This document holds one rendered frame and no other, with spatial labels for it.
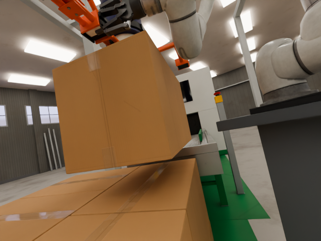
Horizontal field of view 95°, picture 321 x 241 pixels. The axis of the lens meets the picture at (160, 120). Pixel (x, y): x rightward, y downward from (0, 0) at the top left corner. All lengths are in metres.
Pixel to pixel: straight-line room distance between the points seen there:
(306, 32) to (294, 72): 0.13
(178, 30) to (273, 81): 0.45
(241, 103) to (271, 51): 10.81
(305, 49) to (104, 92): 0.71
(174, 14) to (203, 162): 0.86
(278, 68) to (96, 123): 0.73
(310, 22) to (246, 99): 10.87
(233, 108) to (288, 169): 10.96
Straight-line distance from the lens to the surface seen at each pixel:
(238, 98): 11.64
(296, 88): 0.79
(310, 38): 0.76
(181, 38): 0.62
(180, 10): 0.60
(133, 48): 0.52
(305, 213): 0.83
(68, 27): 3.86
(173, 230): 0.40
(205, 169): 1.10
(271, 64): 0.80
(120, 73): 0.51
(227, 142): 1.65
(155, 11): 0.62
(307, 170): 0.77
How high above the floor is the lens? 0.76
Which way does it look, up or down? 4 degrees up
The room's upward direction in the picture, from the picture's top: 12 degrees counter-clockwise
